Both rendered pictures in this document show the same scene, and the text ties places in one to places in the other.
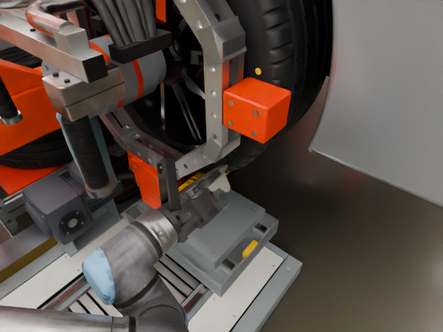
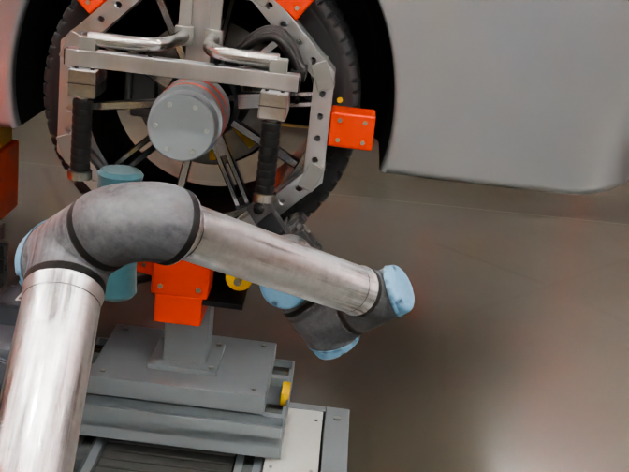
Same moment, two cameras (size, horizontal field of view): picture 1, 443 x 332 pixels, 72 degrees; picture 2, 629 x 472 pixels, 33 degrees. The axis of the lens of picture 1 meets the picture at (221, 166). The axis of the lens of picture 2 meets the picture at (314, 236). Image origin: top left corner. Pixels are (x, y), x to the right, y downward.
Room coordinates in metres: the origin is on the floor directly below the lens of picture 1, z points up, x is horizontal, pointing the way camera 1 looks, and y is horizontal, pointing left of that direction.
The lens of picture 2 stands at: (-1.15, 1.30, 1.30)
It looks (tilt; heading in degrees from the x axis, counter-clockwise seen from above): 18 degrees down; 321
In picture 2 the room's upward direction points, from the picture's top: 7 degrees clockwise
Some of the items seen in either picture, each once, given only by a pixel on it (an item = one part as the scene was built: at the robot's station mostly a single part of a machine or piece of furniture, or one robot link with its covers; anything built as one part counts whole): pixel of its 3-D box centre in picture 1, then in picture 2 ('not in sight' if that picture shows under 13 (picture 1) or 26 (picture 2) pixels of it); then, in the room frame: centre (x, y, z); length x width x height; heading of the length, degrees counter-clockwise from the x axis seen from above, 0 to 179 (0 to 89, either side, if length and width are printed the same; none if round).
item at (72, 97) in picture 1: (86, 87); (274, 101); (0.39, 0.19, 0.93); 0.09 x 0.05 x 0.05; 140
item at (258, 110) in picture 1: (255, 109); (351, 127); (0.46, -0.06, 0.85); 0.09 x 0.08 x 0.07; 50
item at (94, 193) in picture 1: (88, 153); (268, 158); (0.37, 0.21, 0.83); 0.04 x 0.04 x 0.16
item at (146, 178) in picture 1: (168, 175); (185, 273); (0.69, 0.16, 0.48); 0.16 x 0.12 x 0.17; 140
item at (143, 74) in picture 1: (108, 74); (190, 116); (0.60, 0.23, 0.85); 0.21 x 0.14 x 0.14; 140
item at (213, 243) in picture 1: (199, 189); (189, 319); (0.79, 0.08, 0.32); 0.40 x 0.30 x 0.28; 50
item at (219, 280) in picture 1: (201, 221); (183, 393); (0.79, 0.08, 0.13); 0.50 x 0.36 x 0.10; 50
